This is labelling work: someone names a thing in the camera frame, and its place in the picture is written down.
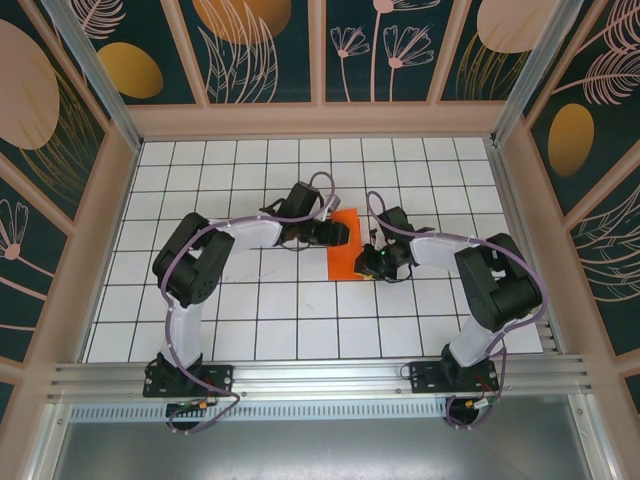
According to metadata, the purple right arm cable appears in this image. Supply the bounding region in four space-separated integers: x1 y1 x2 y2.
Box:
366 191 551 432

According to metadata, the perforated metal cable tray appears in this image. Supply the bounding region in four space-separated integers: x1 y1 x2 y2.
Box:
69 403 451 421

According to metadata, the aluminium mounting rail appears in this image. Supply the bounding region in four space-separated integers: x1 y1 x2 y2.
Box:
47 354 596 401

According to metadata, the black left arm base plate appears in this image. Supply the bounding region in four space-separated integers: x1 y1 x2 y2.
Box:
142 363 236 399

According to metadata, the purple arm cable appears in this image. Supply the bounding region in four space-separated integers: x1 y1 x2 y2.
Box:
159 171 337 436
366 191 551 432

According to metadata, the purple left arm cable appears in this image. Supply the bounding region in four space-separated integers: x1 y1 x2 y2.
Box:
159 171 337 436

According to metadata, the aluminium side rail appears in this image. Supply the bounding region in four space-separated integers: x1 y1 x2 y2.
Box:
489 139 569 357

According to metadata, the orange paper sheet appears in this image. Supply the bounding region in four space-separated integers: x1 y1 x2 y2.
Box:
327 207 369 281

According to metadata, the aluminium frame post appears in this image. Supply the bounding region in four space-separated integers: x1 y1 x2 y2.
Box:
492 0 584 146
42 0 144 151

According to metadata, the grey metal sheet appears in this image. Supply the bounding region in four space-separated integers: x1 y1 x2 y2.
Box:
49 394 601 480

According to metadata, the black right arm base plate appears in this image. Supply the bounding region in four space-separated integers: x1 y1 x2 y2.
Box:
407 359 499 394

